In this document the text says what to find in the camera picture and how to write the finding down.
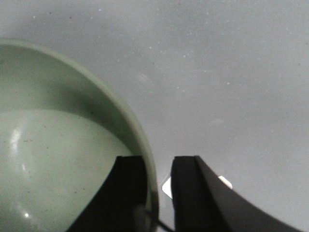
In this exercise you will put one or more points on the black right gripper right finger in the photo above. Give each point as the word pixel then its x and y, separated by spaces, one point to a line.
pixel 203 203

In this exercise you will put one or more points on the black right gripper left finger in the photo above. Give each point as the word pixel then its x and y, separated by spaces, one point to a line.
pixel 112 207

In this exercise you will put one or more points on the green bowl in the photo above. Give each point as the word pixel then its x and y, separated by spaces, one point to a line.
pixel 61 129

